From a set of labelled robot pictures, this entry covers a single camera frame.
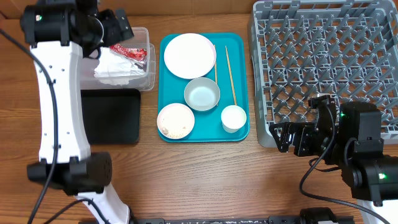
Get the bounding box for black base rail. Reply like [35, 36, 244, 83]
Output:
[132, 207, 355, 224]

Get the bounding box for black food waste tray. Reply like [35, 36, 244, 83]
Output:
[81, 88, 141, 145]

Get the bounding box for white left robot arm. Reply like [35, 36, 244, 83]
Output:
[20, 1, 134, 223]

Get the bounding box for red snack wrapper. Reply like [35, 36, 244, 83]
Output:
[110, 44, 147, 65]

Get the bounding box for white crumpled tissue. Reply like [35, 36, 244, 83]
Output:
[94, 47, 146, 85]

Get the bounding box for large white plate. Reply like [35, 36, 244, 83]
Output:
[164, 33, 216, 80]

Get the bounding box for wooden chopstick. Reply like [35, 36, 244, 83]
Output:
[213, 44, 219, 107]
[225, 45, 237, 106]

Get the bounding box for right wooden chopstick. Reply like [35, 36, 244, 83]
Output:
[225, 45, 237, 106]

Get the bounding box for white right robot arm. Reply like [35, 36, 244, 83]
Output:
[269, 94, 397, 223]

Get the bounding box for left wooden chopstick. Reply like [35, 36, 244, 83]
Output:
[213, 44, 219, 107]

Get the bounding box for grey dishwasher rack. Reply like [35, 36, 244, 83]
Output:
[248, 0, 397, 147]

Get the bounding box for teal serving tray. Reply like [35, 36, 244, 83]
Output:
[158, 33, 250, 142]

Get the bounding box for grey bowl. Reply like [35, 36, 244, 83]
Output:
[183, 77, 221, 111]

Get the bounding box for clear plastic waste bin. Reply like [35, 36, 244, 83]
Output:
[80, 27, 156, 91]

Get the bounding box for small white rice plate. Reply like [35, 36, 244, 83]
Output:
[157, 103, 195, 140]

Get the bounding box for white cup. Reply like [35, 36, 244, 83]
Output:
[221, 105, 247, 133]

